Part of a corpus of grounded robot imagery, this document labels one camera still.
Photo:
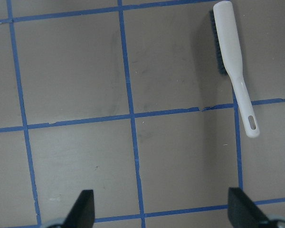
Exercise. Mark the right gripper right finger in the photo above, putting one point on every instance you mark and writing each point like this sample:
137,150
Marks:
244,213

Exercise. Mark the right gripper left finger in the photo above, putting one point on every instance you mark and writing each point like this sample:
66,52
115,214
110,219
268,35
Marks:
81,215

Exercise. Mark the white hand brush black bristles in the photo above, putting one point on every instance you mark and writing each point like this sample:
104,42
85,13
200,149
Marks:
229,60

